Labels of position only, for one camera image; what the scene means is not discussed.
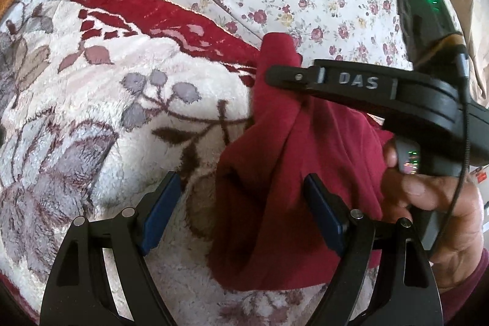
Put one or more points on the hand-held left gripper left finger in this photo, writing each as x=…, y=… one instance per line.
x=160, y=211

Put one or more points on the person's right hand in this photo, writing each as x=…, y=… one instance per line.
x=462, y=234

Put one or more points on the beige curtain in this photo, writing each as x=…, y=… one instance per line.
x=473, y=5

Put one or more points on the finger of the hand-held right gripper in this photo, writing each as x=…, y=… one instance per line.
x=336, y=79

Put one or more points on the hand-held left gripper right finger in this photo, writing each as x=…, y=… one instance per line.
x=324, y=211

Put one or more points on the red shirt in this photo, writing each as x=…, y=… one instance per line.
x=275, y=158

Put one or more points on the person's right forearm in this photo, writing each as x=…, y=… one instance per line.
x=466, y=291

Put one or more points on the plush floral blanket red border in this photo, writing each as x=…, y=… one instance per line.
x=95, y=100

